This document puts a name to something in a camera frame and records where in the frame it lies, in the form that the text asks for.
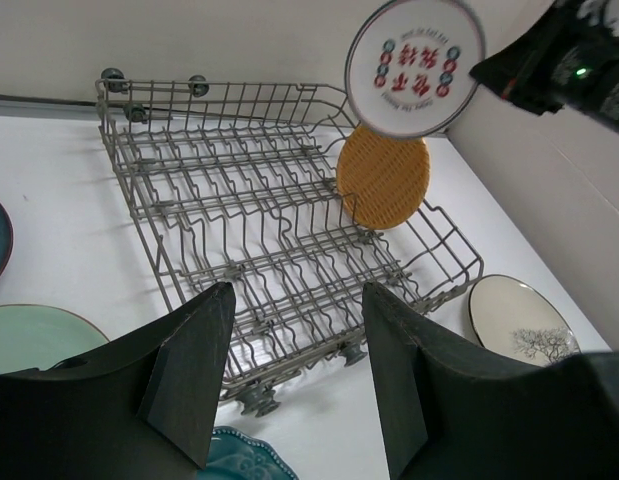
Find cream plate tree drawing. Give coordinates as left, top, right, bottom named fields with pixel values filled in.
left=468, top=274, right=580, bottom=367

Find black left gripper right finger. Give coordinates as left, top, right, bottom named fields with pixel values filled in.
left=362, top=283, right=619, bottom=479

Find grey wire dish rack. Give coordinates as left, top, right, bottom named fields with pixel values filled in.
left=95, top=68, right=484, bottom=417

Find white plate red characters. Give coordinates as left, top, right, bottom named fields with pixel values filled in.
left=344, top=0, right=487, bottom=139

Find woven-pattern orange plate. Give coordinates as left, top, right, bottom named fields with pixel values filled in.
left=336, top=125, right=431, bottom=230

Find teal scalloped plate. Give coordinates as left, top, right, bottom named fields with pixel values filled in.
left=198, top=426, right=298, bottom=480

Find light green plate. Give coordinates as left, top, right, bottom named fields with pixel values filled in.
left=0, top=304, right=108, bottom=374

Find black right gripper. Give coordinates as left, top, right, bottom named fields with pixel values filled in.
left=470, top=1, right=619, bottom=134

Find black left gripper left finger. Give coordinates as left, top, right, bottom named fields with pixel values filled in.
left=0, top=282, right=236, bottom=479

